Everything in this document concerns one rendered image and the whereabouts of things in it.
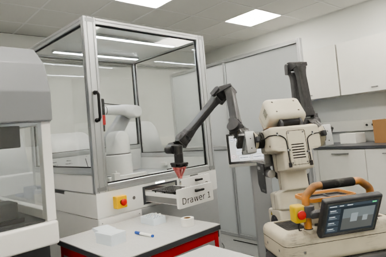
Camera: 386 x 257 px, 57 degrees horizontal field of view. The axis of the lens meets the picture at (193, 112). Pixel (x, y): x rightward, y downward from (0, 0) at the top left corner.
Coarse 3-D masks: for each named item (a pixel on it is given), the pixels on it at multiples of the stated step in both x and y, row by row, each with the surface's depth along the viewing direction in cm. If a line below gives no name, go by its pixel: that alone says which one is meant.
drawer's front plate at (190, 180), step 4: (196, 176) 260; (200, 176) 262; (204, 176) 265; (208, 176) 268; (184, 180) 251; (188, 180) 254; (192, 180) 256; (200, 180) 262; (204, 180) 265; (208, 180) 267; (184, 184) 251; (188, 184) 253; (192, 184) 256; (196, 184) 259
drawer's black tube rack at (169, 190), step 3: (168, 186) 239; (171, 186) 238; (174, 186) 237; (177, 186) 236; (180, 186) 235; (183, 186) 234; (156, 189) 231; (159, 189) 230; (162, 189) 229; (165, 189) 229; (168, 189) 227; (171, 189) 227; (174, 189) 225; (162, 192) 236; (165, 192) 234; (168, 192) 219; (171, 192) 217
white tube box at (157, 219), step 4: (144, 216) 203; (148, 216) 202; (156, 216) 201; (160, 216) 199; (164, 216) 200; (144, 220) 201; (148, 220) 198; (152, 220) 196; (156, 220) 196; (160, 220) 198; (164, 220) 200; (148, 224) 198; (152, 224) 196; (156, 224) 196
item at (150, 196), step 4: (148, 192) 227; (152, 192) 225; (156, 192) 237; (160, 192) 240; (148, 196) 227; (152, 196) 224; (156, 196) 221; (160, 196) 218; (164, 196) 216; (168, 196) 213; (172, 196) 210; (148, 200) 227; (152, 200) 224; (156, 200) 221; (160, 200) 218; (164, 200) 215; (168, 200) 213; (172, 200) 210; (176, 200) 207; (172, 204) 210; (176, 204) 207
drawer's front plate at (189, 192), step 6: (192, 186) 212; (198, 186) 216; (204, 186) 219; (210, 186) 223; (180, 192) 205; (186, 192) 208; (192, 192) 212; (198, 192) 215; (204, 192) 219; (210, 192) 222; (180, 198) 205; (186, 198) 208; (198, 198) 215; (204, 198) 218; (210, 198) 222; (180, 204) 204; (186, 204) 207; (192, 204) 211
